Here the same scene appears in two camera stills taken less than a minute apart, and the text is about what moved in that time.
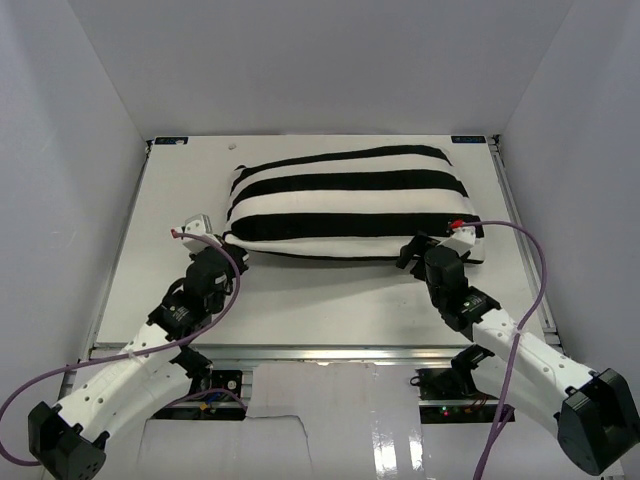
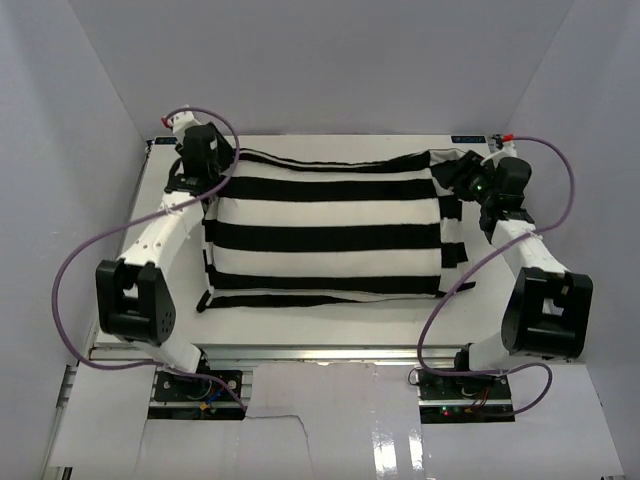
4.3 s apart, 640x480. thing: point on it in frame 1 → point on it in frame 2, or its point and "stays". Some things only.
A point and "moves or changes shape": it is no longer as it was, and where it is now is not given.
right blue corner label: x=468 y=139 stays
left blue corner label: x=170 y=140 stays
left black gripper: x=233 y=254 → x=225 y=150
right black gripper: x=416 y=247 → x=468 y=165
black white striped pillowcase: x=356 y=202 moves or changes shape
